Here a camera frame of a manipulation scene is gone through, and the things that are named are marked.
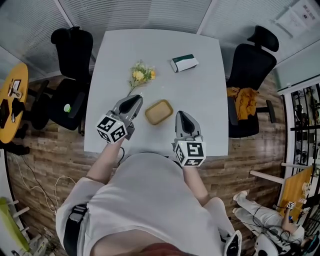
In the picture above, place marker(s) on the dark brown notebook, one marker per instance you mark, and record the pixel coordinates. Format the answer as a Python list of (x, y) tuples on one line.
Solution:
[(3, 113)]

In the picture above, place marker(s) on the orange cloth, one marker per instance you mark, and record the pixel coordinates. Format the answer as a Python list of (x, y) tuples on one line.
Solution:
[(243, 102)]

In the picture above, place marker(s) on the wooden desk with white frame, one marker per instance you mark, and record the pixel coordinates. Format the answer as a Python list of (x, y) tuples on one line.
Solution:
[(296, 192)]

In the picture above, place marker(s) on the yellow round table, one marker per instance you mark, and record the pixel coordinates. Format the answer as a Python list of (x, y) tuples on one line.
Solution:
[(15, 132)]

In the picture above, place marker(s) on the black office chair with headrest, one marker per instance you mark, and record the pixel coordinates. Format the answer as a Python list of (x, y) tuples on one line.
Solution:
[(252, 67)]

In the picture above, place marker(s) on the tan rectangular tray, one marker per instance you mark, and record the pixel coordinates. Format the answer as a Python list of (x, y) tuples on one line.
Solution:
[(159, 112)]

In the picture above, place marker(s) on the person's white shirt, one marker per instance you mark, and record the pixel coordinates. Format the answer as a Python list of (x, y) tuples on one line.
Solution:
[(150, 205)]

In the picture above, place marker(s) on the white framed card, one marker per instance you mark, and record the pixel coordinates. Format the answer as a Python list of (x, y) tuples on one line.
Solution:
[(14, 87)]

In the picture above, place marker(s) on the white paper notice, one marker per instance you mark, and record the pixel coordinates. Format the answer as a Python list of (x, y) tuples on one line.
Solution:
[(292, 21)]

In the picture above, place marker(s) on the white green tissue box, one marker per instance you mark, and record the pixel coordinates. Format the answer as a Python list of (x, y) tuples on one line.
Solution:
[(186, 63)]

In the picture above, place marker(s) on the black pouch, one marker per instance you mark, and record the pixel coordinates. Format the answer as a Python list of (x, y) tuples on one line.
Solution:
[(18, 107)]

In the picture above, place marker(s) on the person's right forearm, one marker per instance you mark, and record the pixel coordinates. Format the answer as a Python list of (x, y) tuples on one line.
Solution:
[(193, 185)]

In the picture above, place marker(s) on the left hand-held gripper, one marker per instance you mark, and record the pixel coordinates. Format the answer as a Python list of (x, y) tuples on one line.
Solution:
[(111, 128)]

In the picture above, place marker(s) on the yellow artificial flower bunch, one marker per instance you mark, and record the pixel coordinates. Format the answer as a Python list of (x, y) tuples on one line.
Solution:
[(142, 73)]

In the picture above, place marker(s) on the green paper cup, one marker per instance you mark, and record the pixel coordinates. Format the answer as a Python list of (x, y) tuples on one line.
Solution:
[(67, 108)]

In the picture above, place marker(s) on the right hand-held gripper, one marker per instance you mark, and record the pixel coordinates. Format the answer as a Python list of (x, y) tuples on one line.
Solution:
[(191, 152)]

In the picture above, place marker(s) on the person's left forearm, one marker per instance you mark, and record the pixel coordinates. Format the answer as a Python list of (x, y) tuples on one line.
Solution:
[(107, 161)]

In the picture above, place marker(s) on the black metal shelf rack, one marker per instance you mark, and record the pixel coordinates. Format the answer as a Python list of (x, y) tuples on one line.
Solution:
[(305, 125)]

